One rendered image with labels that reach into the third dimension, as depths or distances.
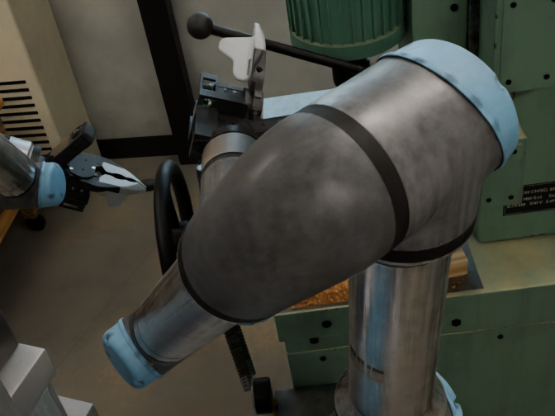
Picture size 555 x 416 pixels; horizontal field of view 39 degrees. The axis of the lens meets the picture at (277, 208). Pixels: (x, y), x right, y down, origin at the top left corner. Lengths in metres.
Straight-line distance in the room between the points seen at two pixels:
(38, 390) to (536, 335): 0.92
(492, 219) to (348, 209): 0.88
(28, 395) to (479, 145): 0.42
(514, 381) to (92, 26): 1.96
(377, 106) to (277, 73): 2.34
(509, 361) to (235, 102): 0.73
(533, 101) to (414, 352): 0.60
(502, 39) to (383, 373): 0.50
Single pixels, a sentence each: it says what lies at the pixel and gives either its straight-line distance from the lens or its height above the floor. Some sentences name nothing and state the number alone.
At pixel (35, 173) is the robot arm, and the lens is 1.32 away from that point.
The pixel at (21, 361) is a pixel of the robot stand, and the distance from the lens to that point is 0.70.
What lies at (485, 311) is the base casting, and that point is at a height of 0.76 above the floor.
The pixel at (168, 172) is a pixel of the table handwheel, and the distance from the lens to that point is 1.37.
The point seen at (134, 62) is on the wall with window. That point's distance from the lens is 2.92.
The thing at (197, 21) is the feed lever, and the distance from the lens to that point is 1.04.
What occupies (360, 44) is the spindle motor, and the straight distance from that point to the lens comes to 1.14.
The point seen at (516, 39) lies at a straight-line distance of 1.06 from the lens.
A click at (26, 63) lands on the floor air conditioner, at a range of 2.68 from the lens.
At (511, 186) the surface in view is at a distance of 1.19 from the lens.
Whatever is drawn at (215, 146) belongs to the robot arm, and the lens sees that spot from 0.90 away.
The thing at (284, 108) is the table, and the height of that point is 0.90.
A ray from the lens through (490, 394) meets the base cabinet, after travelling 1.51.
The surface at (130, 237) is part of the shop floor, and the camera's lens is 2.78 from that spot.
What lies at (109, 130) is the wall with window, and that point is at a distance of 3.12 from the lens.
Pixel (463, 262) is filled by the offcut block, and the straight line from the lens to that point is 1.31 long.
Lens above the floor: 1.74
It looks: 39 degrees down
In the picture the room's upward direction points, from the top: 10 degrees counter-clockwise
